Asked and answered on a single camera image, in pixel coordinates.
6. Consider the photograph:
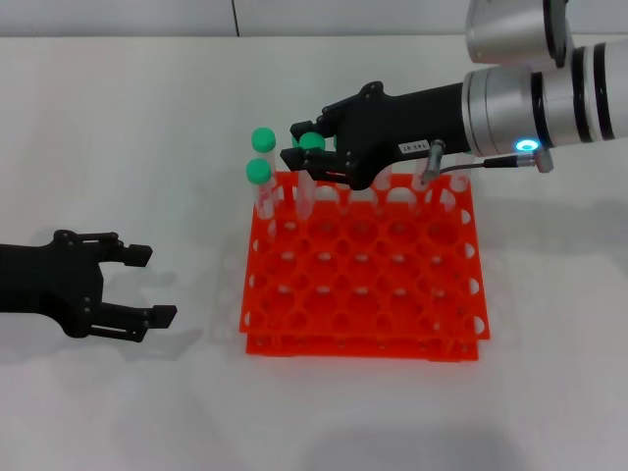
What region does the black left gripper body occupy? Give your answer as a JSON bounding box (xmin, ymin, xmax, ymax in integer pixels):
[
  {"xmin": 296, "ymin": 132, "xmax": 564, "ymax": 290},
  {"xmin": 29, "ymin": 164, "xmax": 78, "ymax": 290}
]
[{"xmin": 0, "ymin": 229, "xmax": 105, "ymax": 340}]

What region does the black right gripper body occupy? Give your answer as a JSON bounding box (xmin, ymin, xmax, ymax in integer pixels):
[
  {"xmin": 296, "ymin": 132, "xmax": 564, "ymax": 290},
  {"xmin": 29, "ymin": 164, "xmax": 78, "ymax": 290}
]
[{"xmin": 338, "ymin": 80, "xmax": 470, "ymax": 192}]

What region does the orange plastic test tube rack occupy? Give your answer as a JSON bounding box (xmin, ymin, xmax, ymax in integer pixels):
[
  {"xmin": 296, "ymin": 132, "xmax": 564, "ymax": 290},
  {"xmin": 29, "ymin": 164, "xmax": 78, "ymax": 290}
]
[{"xmin": 238, "ymin": 171, "xmax": 493, "ymax": 363}]

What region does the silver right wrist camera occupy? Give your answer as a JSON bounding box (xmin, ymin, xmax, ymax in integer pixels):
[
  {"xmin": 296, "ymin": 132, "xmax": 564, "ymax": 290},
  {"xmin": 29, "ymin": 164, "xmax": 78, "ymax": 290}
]
[{"xmin": 463, "ymin": 0, "xmax": 576, "ymax": 69}]

